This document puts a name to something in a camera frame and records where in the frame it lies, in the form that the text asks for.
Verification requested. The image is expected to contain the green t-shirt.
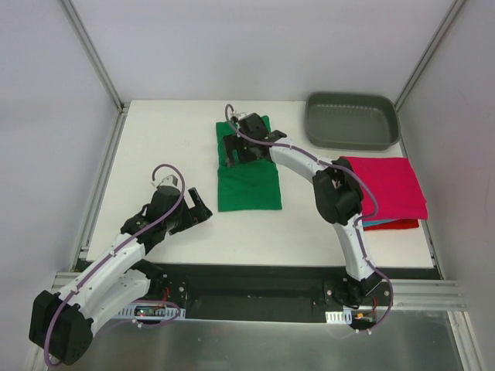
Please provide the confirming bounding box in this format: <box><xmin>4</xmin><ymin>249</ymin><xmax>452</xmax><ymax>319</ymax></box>
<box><xmin>215</xmin><ymin>122</ymin><xmax>282</xmax><ymax>212</ymax></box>

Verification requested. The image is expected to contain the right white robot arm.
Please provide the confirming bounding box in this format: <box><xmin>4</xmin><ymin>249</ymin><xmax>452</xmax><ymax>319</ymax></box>
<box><xmin>223</xmin><ymin>104</ymin><xmax>385</xmax><ymax>309</ymax></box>

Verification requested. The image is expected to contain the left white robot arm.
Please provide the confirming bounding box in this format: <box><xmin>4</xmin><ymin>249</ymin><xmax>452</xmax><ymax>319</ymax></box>
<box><xmin>29</xmin><ymin>185</ymin><xmax>212</xmax><ymax>365</ymax></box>

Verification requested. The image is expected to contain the grey plastic bin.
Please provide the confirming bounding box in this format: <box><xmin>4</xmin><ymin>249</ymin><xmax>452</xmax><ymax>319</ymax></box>
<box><xmin>303</xmin><ymin>92</ymin><xmax>401</xmax><ymax>151</ymax></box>

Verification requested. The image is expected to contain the blue folded t-shirt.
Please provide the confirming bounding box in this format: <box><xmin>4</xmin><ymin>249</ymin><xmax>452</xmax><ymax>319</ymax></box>
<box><xmin>363</xmin><ymin>220</ymin><xmax>395</xmax><ymax>227</ymax></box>

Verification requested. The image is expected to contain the pink folded t-shirt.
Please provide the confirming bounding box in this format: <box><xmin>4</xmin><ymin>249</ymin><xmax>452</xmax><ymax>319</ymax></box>
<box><xmin>346</xmin><ymin>156</ymin><xmax>428</xmax><ymax>220</ymax></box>

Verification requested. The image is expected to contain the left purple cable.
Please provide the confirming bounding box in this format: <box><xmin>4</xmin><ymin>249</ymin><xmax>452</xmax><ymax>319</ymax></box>
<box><xmin>43</xmin><ymin>164</ymin><xmax>186</xmax><ymax>367</ymax></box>

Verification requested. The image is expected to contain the purple cable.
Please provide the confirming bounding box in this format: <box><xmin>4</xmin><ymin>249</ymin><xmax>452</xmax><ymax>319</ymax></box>
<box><xmin>43</xmin><ymin>164</ymin><xmax>186</xmax><ymax>367</ymax></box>
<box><xmin>224</xmin><ymin>103</ymin><xmax>394</xmax><ymax>341</ymax></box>

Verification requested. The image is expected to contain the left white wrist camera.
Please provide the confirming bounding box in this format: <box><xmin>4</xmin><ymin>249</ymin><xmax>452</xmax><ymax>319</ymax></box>
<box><xmin>152</xmin><ymin>175</ymin><xmax>179</xmax><ymax>190</ymax></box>

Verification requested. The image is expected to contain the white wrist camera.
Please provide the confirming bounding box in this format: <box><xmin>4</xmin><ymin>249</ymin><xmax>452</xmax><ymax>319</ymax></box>
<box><xmin>152</xmin><ymin>175</ymin><xmax>179</xmax><ymax>190</ymax></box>
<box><xmin>230</xmin><ymin>112</ymin><xmax>248</xmax><ymax>123</ymax></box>

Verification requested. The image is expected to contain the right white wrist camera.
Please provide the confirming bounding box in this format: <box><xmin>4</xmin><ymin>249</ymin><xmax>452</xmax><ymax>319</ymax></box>
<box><xmin>230</xmin><ymin>112</ymin><xmax>248</xmax><ymax>123</ymax></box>

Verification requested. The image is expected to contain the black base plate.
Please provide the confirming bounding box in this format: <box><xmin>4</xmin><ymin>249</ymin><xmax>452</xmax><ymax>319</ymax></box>
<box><xmin>75</xmin><ymin>260</ymin><xmax>394</xmax><ymax>322</ymax></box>

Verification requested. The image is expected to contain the left white cable duct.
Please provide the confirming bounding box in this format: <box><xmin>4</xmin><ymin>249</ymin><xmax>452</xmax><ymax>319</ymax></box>
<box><xmin>113</xmin><ymin>304</ymin><xmax>186</xmax><ymax>321</ymax></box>

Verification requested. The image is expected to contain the white cable duct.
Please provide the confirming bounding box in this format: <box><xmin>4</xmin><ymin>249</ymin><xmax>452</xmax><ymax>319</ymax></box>
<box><xmin>325</xmin><ymin>309</ymin><xmax>353</xmax><ymax>325</ymax></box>
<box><xmin>113</xmin><ymin>304</ymin><xmax>186</xmax><ymax>321</ymax></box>

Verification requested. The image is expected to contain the left aluminium table rail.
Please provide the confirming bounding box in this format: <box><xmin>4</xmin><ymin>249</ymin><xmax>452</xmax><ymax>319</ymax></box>
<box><xmin>69</xmin><ymin>104</ymin><xmax>129</xmax><ymax>271</ymax></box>

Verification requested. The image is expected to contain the left aluminium frame post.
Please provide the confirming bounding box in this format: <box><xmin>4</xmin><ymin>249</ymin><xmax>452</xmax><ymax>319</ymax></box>
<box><xmin>58</xmin><ymin>0</ymin><xmax>126</xmax><ymax>113</ymax></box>

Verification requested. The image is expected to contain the aluminium frame post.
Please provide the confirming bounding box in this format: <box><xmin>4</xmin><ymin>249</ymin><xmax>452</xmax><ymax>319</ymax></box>
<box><xmin>58</xmin><ymin>0</ymin><xmax>126</xmax><ymax>113</ymax></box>
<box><xmin>394</xmin><ymin>0</ymin><xmax>467</xmax><ymax>111</ymax></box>

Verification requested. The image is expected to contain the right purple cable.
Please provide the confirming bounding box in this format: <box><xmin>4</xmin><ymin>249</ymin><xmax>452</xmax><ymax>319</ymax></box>
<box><xmin>224</xmin><ymin>103</ymin><xmax>394</xmax><ymax>341</ymax></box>

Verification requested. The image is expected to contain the right white cable duct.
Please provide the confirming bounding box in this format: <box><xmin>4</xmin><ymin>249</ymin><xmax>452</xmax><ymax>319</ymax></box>
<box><xmin>325</xmin><ymin>309</ymin><xmax>353</xmax><ymax>325</ymax></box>

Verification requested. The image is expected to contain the front aluminium rail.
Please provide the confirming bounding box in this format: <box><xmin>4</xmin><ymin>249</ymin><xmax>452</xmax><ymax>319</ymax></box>
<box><xmin>46</xmin><ymin>270</ymin><xmax>471</xmax><ymax>314</ymax></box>

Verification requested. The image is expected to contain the right aluminium frame post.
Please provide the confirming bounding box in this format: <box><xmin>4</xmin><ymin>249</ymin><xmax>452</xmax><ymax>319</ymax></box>
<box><xmin>394</xmin><ymin>0</ymin><xmax>467</xmax><ymax>111</ymax></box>

